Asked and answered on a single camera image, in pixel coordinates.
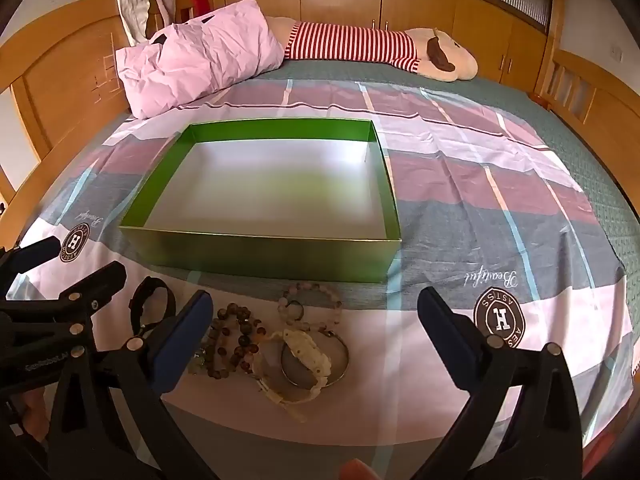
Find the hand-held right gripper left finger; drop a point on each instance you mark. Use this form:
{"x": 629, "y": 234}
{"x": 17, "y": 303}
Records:
{"x": 186, "y": 342}

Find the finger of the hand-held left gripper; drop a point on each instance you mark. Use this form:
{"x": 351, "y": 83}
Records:
{"x": 36, "y": 252}
{"x": 102, "y": 280}

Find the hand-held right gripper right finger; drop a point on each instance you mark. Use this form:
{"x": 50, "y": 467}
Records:
{"x": 445, "y": 340}

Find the green cardboard box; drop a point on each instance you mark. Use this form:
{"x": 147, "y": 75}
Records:
{"x": 250, "y": 255}

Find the white wristwatch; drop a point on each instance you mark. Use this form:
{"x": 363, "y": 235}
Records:
{"x": 300, "y": 342}

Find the person's right hand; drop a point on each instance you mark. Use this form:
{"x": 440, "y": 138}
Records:
{"x": 357, "y": 471}

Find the silver bangle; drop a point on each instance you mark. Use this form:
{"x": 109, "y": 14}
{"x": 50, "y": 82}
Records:
{"x": 345, "y": 355}

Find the plaid bedsheet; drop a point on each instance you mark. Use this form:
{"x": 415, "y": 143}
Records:
{"x": 475, "y": 185}

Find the wooden headboard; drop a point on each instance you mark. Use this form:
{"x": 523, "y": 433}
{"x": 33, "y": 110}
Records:
{"x": 60, "y": 75}

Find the green bed cover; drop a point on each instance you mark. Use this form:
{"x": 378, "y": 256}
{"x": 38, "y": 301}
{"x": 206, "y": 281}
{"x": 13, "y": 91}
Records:
{"x": 590, "y": 160}

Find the pink pillow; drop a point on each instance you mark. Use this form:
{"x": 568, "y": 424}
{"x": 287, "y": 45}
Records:
{"x": 200, "y": 55}

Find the white towel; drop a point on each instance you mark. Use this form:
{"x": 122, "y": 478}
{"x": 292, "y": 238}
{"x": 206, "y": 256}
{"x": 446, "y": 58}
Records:
{"x": 132, "y": 12}

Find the pink towel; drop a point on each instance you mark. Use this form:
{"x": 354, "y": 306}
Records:
{"x": 161, "y": 2}

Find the wooden footboard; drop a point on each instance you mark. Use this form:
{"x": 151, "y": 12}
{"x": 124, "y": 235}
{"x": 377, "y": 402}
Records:
{"x": 600, "y": 105}

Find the wooden chair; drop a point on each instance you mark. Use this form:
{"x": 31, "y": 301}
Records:
{"x": 181, "y": 7}

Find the red cloth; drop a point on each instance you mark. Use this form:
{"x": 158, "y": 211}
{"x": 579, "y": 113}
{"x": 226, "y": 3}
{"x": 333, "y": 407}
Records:
{"x": 200, "y": 2}

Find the plush toy with striped shirt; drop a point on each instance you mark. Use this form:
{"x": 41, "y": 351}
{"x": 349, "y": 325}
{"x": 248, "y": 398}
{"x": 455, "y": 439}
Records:
{"x": 350, "y": 42}

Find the white wall switch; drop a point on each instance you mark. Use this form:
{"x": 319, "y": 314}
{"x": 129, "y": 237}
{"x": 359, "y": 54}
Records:
{"x": 617, "y": 52}

